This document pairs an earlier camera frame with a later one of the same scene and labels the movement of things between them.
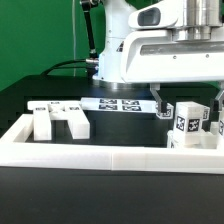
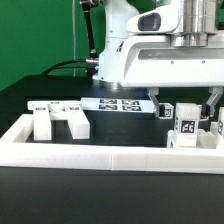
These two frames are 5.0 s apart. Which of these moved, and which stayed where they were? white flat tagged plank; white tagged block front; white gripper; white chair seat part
Moved: white tagged block front
Stayed: white gripper; white flat tagged plank; white chair seat part
